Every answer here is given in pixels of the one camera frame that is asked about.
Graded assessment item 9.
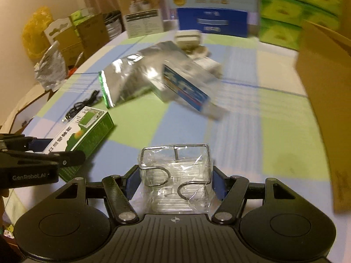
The yellow plastic bag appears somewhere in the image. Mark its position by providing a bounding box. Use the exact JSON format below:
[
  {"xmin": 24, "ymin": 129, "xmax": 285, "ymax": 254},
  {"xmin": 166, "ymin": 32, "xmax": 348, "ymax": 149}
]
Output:
[{"xmin": 22, "ymin": 5, "xmax": 54, "ymax": 62}]

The white box with bird print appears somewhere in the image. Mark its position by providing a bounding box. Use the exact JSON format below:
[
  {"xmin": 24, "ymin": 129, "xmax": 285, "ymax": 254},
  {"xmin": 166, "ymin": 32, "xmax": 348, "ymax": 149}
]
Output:
[{"xmin": 192, "ymin": 56, "xmax": 223, "ymax": 79}]

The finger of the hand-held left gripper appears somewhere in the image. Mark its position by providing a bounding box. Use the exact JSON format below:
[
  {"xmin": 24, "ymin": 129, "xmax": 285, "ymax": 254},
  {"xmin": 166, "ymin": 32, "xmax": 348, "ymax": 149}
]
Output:
[
  {"xmin": 0, "ymin": 134, "xmax": 54, "ymax": 154},
  {"xmin": 0, "ymin": 150, "xmax": 86, "ymax": 171}
]

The black usb cable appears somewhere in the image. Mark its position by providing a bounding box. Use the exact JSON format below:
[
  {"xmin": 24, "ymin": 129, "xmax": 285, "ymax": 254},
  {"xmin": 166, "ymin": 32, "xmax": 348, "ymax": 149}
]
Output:
[{"xmin": 62, "ymin": 90, "xmax": 104, "ymax": 123}]

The white cardboard sheet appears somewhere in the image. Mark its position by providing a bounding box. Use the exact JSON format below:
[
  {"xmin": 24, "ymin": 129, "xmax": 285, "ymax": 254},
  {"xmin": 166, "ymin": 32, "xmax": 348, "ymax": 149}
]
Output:
[{"xmin": 10, "ymin": 88, "xmax": 53, "ymax": 135}]

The large cardboard box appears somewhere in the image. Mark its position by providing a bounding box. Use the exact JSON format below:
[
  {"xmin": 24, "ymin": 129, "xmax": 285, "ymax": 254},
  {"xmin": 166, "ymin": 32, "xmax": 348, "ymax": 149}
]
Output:
[{"xmin": 295, "ymin": 19, "xmax": 351, "ymax": 213}]

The blue and white carton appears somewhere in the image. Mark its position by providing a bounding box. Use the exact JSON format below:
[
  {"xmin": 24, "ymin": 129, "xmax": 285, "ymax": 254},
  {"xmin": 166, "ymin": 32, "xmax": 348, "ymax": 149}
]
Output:
[{"xmin": 163, "ymin": 0, "xmax": 261, "ymax": 39}]

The blue and white box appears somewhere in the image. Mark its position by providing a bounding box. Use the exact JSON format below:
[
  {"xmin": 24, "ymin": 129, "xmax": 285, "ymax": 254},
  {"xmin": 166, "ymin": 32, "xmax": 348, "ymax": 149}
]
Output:
[{"xmin": 152, "ymin": 60, "xmax": 230, "ymax": 121}]

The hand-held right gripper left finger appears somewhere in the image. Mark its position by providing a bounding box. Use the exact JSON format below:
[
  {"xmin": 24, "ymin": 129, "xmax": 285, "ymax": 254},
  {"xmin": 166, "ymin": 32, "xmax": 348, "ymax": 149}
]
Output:
[{"xmin": 56, "ymin": 164, "xmax": 142, "ymax": 225}]

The brown cardboard box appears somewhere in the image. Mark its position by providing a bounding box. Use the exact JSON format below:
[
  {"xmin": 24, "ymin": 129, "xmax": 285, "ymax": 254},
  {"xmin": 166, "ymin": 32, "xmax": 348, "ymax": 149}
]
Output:
[{"xmin": 75, "ymin": 14, "xmax": 110, "ymax": 59}]

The green and white box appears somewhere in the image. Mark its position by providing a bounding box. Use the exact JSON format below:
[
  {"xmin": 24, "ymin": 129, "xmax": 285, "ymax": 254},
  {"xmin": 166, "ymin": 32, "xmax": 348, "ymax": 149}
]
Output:
[{"xmin": 42, "ymin": 106, "xmax": 115, "ymax": 183}]

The stack of green tissue packs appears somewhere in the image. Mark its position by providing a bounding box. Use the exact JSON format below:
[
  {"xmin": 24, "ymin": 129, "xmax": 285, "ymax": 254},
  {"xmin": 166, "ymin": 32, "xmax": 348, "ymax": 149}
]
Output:
[{"xmin": 258, "ymin": 0, "xmax": 343, "ymax": 51}]

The small green box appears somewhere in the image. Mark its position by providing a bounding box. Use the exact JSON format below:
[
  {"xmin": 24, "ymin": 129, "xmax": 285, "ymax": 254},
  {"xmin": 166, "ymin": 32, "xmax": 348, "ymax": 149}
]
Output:
[{"xmin": 70, "ymin": 8, "xmax": 97, "ymax": 27}]

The plastic-wrapped wire rack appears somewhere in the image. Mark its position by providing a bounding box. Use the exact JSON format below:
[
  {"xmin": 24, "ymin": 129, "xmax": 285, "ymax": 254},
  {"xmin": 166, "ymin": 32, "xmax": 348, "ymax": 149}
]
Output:
[{"xmin": 137, "ymin": 143, "xmax": 214, "ymax": 215}]

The white product box with photo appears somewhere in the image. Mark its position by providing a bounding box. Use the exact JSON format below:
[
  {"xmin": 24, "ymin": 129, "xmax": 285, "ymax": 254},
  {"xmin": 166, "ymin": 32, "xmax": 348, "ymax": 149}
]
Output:
[{"xmin": 117, "ymin": 0, "xmax": 165, "ymax": 39}]

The cardboard box with white hang-tab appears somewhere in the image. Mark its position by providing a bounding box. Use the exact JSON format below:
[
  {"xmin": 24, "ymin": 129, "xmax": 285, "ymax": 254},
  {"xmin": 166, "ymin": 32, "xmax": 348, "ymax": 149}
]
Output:
[{"xmin": 44, "ymin": 16, "xmax": 84, "ymax": 61}]

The black coiled bundle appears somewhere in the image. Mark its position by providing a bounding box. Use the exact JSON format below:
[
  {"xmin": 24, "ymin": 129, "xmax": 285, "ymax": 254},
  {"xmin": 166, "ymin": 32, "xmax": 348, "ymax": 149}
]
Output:
[{"xmin": 104, "ymin": 11, "xmax": 125, "ymax": 42}]

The crumpled silver plastic bag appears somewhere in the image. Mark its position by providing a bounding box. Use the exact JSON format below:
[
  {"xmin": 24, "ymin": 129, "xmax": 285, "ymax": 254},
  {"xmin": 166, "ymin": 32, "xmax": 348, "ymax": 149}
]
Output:
[{"xmin": 34, "ymin": 41, "xmax": 68, "ymax": 92}]

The plaid cloth desktop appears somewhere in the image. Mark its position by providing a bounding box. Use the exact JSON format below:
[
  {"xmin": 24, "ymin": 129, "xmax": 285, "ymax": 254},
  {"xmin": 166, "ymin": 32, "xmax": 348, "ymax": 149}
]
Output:
[{"xmin": 3, "ymin": 29, "xmax": 337, "ymax": 225}]

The silver foil bag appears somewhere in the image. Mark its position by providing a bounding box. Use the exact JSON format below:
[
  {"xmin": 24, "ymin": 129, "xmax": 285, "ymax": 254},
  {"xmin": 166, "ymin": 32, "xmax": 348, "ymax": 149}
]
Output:
[{"xmin": 98, "ymin": 41, "xmax": 192, "ymax": 109}]

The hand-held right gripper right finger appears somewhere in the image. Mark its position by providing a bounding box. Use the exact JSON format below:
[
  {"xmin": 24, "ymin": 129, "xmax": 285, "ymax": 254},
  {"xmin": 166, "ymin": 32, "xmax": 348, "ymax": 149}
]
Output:
[{"xmin": 211, "ymin": 166, "xmax": 296, "ymax": 226}]

